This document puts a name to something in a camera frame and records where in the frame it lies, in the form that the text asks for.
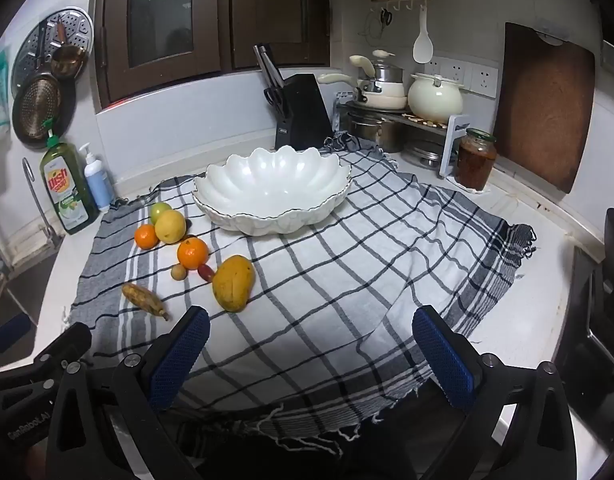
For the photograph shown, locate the cream frying pan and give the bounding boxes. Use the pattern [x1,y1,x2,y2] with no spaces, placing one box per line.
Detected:
[317,72,409,111]

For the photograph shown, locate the small spotted banana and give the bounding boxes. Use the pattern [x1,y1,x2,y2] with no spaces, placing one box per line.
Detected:
[122,283,171,322]

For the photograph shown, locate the yellow mango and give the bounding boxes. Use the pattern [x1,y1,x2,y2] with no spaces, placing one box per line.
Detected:
[212,255,256,313]

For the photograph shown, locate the round steel steamer plate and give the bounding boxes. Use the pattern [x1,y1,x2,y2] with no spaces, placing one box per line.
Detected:
[10,6,95,96]

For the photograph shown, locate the green dish soap bottle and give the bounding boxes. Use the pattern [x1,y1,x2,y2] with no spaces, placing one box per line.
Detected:
[40,117,100,236]

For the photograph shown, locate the wide brown framed window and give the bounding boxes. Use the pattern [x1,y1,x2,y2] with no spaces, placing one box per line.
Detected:
[89,0,230,106]

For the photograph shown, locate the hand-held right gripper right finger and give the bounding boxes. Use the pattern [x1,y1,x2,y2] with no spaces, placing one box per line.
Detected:
[412,305,578,480]

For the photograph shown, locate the steel handled knife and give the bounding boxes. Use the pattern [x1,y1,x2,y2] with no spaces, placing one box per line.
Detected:
[253,44,275,86]
[259,44,285,85]

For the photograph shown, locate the kitchen sink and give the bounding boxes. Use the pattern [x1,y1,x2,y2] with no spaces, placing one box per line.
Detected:
[0,255,58,361]

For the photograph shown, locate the steel white pot rack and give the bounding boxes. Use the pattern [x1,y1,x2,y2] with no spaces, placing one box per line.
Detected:
[334,90,470,178]

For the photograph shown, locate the black kitchen scissors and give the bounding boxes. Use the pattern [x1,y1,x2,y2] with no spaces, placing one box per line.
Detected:
[263,86,288,111]

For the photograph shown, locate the small orange tangerine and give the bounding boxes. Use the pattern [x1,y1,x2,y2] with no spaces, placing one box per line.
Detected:
[134,224,160,251]

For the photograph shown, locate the cream lidded casserole pot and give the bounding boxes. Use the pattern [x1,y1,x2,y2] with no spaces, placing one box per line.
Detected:
[408,72,465,123]

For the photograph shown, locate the black white checked cloth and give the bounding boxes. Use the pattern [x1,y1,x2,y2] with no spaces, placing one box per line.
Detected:
[62,132,538,456]

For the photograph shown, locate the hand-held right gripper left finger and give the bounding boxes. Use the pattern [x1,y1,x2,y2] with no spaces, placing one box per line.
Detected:
[47,305,211,480]

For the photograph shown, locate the large orange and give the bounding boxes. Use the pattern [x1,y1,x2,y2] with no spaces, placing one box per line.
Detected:
[176,236,209,271]

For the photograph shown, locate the steel kitchen faucet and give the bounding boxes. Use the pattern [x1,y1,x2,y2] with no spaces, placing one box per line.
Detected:
[22,157,65,251]

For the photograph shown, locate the large steel pot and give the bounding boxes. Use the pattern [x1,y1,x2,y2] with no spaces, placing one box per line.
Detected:
[347,112,405,153]

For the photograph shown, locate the narrow brown framed window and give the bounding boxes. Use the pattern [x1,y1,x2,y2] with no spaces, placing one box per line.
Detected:
[227,0,333,71]

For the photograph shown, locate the white scalloped bowl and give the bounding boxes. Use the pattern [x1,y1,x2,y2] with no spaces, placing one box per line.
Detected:
[192,145,352,236]

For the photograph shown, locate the yellow lemon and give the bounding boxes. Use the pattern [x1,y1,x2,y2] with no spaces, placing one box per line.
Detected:
[154,209,188,245]

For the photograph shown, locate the brown wooden cutting board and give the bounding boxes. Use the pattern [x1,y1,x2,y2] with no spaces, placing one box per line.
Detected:
[492,22,595,195]

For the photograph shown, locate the white rice spoon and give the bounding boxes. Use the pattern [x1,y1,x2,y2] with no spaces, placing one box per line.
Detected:
[412,4,434,65]

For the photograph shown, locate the dark perforated frying pan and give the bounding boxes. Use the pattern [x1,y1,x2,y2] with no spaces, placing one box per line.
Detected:
[12,72,78,148]

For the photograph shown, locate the steel saucepan cream handle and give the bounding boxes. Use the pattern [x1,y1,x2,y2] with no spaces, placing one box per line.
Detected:
[349,50,405,84]

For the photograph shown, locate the black stove top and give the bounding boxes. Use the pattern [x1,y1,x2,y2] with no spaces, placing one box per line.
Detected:
[557,207,614,401]

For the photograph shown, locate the white blue pump bottle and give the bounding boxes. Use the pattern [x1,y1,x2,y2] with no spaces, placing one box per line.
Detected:
[79,142,115,212]

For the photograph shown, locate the black knife block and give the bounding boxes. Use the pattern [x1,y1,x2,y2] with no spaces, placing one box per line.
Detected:
[274,73,334,151]

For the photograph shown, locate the small copper pot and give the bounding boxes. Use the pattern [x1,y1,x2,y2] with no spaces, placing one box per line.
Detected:
[49,17,88,81]

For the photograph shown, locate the steel pot lid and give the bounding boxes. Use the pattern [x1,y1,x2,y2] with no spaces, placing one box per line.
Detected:
[404,140,453,168]

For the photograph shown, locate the glass jar of sauce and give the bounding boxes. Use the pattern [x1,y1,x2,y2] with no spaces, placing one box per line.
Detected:
[454,128,498,192]

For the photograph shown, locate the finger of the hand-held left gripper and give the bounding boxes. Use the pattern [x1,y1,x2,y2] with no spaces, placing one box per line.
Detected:
[0,322,94,406]
[0,312,32,361]

